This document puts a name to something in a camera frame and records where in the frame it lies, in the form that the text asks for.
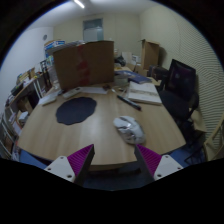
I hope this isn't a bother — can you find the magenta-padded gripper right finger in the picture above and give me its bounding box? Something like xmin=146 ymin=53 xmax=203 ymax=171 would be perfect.
xmin=134 ymin=144 xmax=185 ymax=183

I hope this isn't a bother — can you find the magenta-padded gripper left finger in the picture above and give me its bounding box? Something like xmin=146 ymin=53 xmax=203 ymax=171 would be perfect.
xmin=43 ymin=143 xmax=96 ymax=187

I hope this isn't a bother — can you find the white grey computer mouse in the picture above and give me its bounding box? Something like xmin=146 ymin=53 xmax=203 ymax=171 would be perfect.
xmin=112 ymin=115 xmax=147 ymax=145

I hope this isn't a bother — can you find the dark irregular mouse pad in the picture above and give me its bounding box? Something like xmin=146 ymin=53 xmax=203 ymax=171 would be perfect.
xmin=55 ymin=96 xmax=98 ymax=126

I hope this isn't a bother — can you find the small flat white device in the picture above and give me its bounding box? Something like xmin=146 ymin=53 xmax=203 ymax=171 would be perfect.
xmin=37 ymin=92 xmax=60 ymax=107

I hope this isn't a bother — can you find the black office chair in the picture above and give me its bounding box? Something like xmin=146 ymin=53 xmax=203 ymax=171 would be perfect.
xmin=158 ymin=58 xmax=201 ymax=158

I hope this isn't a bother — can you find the black marker pen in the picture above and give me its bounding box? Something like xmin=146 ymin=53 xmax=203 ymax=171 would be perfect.
xmin=116 ymin=94 xmax=142 ymax=111

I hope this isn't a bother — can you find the cluttered shelf unit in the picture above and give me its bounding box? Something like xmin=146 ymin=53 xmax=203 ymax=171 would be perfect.
xmin=0 ymin=66 xmax=51 ymax=161

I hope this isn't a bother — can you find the white open book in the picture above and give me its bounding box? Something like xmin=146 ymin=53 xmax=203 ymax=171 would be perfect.
xmin=127 ymin=80 xmax=163 ymax=106

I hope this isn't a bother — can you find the white paper sheet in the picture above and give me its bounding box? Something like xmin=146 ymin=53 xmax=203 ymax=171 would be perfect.
xmin=79 ymin=86 xmax=108 ymax=95

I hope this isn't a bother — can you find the blue book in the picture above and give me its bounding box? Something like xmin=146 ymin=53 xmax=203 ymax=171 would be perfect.
xmin=124 ymin=69 xmax=153 ymax=85

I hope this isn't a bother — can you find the large brown cardboard box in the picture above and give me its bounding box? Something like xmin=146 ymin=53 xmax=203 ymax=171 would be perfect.
xmin=52 ymin=40 xmax=116 ymax=92

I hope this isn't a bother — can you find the tall open cardboard box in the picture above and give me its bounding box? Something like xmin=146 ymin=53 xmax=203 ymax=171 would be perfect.
xmin=139 ymin=38 xmax=161 ymax=71

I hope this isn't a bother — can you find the blue white carton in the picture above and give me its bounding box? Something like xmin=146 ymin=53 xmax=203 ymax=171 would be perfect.
xmin=44 ymin=39 xmax=66 ymax=58

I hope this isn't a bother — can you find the frosted glass door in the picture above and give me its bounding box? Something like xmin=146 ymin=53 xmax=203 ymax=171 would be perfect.
xmin=82 ymin=18 xmax=104 ymax=43

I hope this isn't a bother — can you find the ceiling tube light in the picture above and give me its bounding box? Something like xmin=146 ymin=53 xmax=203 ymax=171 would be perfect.
xmin=73 ymin=0 xmax=86 ymax=10

